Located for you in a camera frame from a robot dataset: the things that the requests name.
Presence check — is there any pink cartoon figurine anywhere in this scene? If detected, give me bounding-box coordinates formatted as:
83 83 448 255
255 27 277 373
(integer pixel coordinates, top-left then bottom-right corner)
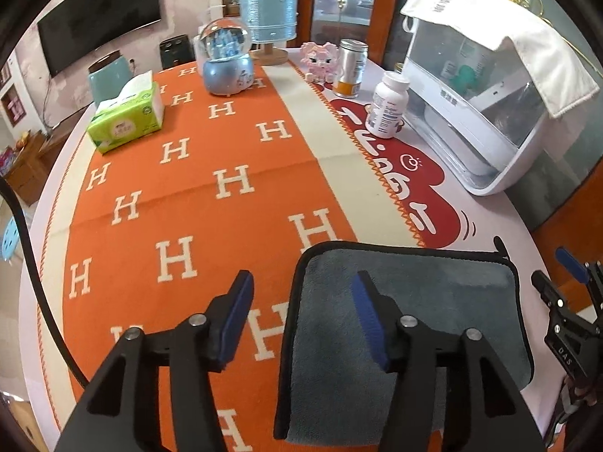
300 42 338 84

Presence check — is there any black cable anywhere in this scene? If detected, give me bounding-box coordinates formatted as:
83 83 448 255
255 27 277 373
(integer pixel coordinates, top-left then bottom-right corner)
0 176 91 391

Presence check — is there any black appliance behind table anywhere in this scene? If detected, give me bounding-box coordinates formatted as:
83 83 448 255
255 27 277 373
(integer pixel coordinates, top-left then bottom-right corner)
159 35 195 69

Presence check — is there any white pill bottle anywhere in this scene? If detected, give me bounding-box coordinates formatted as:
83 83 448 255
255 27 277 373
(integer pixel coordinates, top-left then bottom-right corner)
365 70 410 139

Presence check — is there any silver metal can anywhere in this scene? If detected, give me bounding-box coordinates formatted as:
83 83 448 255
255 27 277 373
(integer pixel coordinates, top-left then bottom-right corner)
332 39 368 98

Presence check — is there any white clear-lid storage box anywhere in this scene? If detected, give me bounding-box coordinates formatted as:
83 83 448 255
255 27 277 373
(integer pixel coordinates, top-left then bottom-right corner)
403 17 550 196

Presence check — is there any grey microfibre towel black trim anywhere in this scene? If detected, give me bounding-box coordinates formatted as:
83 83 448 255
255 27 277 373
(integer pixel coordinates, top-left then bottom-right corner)
274 240 543 451

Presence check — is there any light blue table lamp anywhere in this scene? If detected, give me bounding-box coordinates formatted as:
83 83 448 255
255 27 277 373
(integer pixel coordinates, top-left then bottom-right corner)
239 0 298 66

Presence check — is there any orange H-pattern table runner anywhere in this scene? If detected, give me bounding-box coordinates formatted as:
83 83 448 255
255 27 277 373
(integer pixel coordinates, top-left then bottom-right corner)
43 63 419 451

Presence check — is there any wall-mounted black television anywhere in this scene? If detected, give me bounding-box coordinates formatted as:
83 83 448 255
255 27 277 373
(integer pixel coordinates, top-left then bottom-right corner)
37 0 161 76

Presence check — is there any teal kettle with dark lid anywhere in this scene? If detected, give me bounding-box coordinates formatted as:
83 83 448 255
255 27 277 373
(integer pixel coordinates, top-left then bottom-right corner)
88 50 134 106

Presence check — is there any light blue plastic stool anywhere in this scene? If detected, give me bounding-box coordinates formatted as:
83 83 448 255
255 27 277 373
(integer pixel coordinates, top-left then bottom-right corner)
1 217 20 262

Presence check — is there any blue snow globe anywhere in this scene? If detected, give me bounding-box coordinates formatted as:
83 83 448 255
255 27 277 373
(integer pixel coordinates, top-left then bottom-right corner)
195 17 254 96

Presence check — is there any green tissue pack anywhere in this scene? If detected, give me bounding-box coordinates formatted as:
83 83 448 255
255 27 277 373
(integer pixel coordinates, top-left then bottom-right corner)
87 72 165 154

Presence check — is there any white towel on box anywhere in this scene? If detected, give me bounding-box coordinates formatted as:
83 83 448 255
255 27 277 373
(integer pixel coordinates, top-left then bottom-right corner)
399 0 600 118

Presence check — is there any wooden framed glass door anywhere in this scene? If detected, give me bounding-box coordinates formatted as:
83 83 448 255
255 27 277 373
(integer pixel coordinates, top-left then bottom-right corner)
287 0 398 64

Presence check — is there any wooden tv cabinet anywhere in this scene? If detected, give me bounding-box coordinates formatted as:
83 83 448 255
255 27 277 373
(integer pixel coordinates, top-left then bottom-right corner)
2 106 88 206

